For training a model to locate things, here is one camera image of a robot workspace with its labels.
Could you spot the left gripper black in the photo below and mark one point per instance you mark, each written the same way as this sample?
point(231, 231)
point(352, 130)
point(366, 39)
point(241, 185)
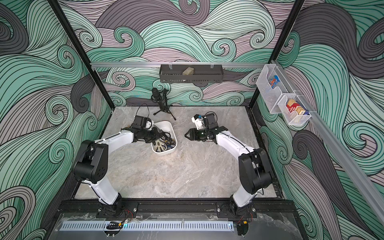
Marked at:
point(156, 133)

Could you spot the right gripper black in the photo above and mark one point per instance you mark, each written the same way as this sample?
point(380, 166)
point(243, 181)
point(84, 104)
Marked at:
point(196, 134)

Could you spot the white plastic storage box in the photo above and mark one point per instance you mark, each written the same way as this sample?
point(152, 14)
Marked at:
point(166, 127)

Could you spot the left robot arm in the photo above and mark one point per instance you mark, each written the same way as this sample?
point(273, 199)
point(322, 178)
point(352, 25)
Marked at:
point(91, 163)

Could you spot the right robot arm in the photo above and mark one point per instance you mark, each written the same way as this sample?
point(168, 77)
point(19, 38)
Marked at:
point(255, 171)

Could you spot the black microphone on tripod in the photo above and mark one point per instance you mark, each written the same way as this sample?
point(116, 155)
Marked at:
point(160, 97)

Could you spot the beige block in tray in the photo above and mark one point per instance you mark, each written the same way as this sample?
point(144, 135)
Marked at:
point(188, 71)

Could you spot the blue red packet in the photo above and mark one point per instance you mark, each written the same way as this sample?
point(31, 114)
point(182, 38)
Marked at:
point(273, 81)

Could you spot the red yellow boxes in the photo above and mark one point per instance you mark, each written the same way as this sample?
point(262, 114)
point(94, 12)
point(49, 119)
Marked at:
point(293, 106)

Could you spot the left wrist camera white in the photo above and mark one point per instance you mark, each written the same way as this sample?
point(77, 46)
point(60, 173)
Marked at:
point(142, 123)

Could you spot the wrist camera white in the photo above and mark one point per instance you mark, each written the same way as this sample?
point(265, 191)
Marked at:
point(207, 121)
point(142, 123)

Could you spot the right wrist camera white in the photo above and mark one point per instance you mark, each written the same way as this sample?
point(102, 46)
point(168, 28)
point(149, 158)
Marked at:
point(207, 121)

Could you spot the cream handled scissors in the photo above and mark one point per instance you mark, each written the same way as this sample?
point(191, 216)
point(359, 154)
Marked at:
point(160, 146)

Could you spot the blue handled scissors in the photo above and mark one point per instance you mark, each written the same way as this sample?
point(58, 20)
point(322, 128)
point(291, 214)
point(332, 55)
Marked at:
point(170, 144)

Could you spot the black wall shelf tray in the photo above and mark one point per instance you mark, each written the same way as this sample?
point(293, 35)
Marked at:
point(196, 74)

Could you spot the clear wall bin upper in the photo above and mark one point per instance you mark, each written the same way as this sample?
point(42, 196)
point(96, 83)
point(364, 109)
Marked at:
point(272, 96)

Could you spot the clear wall bin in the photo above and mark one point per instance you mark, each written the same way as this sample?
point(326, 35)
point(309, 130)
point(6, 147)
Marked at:
point(272, 96)
point(292, 119)

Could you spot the aluminium wall rail back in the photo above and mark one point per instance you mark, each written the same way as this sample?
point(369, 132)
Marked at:
point(136, 64)

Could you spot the clear wall bin lower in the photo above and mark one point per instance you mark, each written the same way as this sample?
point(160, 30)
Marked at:
point(292, 119)

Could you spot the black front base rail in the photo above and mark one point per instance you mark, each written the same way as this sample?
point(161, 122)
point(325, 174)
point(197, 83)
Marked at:
point(142, 208)

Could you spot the white perforated cable duct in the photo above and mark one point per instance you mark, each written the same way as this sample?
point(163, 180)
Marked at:
point(215, 226)

